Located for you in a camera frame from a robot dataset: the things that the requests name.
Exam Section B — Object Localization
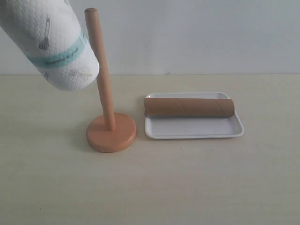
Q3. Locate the brown cardboard tube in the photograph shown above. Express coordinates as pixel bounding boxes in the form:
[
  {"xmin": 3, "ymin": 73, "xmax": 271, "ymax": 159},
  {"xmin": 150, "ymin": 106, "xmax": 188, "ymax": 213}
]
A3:
[{"xmin": 144, "ymin": 97, "xmax": 235, "ymax": 117}]

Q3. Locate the printed white paper towel roll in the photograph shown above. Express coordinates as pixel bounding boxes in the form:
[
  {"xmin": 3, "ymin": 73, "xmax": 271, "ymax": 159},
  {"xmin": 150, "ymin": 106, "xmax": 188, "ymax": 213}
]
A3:
[{"xmin": 0, "ymin": 0, "xmax": 99, "ymax": 91}]

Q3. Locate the wooden paper towel holder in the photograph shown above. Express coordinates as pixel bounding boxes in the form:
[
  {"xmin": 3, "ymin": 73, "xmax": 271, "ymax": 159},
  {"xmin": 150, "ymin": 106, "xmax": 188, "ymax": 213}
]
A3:
[{"xmin": 84, "ymin": 7, "xmax": 137, "ymax": 153}]

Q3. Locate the white rectangular tray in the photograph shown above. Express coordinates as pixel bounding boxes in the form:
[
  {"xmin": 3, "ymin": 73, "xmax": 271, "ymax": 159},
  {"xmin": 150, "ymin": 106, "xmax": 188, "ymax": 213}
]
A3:
[{"xmin": 144, "ymin": 92, "xmax": 245, "ymax": 141}]

